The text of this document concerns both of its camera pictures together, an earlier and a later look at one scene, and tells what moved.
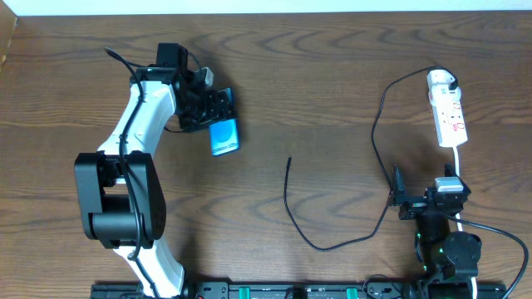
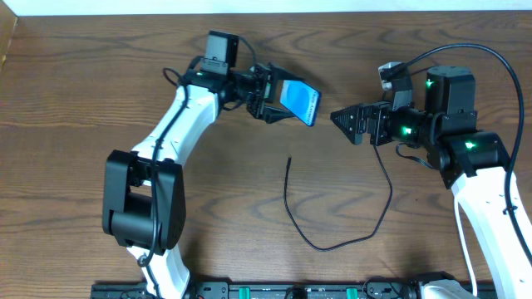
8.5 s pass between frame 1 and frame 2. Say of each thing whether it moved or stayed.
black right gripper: moved
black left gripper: moved
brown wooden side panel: stayed
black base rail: stayed
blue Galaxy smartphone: moved
